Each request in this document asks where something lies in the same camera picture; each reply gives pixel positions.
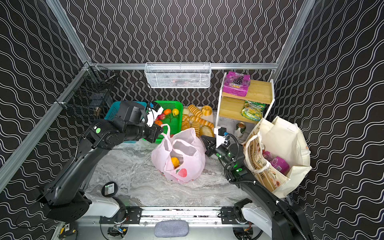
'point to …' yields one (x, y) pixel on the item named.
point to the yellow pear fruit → (175, 162)
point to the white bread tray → (210, 118)
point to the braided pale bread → (185, 118)
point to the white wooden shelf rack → (231, 105)
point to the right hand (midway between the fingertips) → (202, 136)
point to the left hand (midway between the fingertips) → (165, 128)
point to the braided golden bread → (185, 124)
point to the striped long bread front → (196, 125)
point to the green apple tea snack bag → (252, 111)
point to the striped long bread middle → (193, 118)
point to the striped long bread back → (195, 110)
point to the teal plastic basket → (113, 110)
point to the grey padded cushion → (175, 228)
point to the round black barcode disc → (109, 189)
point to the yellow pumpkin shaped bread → (206, 110)
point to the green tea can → (240, 128)
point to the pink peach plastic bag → (179, 157)
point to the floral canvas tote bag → (275, 154)
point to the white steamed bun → (186, 111)
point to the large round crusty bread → (207, 130)
